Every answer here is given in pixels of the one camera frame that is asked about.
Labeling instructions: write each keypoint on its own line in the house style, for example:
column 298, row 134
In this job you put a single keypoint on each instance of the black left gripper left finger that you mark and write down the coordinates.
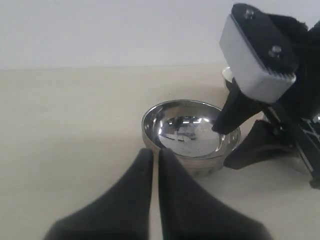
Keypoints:
column 121, row 213

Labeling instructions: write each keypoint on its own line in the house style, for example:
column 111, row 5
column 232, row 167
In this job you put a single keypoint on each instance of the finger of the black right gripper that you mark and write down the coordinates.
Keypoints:
column 236, row 110
column 255, row 150

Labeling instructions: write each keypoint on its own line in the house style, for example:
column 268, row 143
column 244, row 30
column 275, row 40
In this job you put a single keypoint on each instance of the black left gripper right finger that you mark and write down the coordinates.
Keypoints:
column 189, row 212

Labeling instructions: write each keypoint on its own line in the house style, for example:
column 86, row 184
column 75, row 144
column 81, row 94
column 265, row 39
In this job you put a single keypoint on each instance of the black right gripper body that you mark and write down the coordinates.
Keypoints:
column 294, row 121

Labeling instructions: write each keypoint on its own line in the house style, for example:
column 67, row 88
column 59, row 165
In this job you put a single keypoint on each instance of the white ceramic bowl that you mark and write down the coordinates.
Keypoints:
column 227, row 74

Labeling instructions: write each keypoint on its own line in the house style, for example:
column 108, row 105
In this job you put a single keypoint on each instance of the ribbed steel bowl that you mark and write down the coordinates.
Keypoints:
column 185, row 127

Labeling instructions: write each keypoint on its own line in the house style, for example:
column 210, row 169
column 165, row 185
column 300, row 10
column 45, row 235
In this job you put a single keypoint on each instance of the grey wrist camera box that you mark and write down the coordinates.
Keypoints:
column 260, row 57

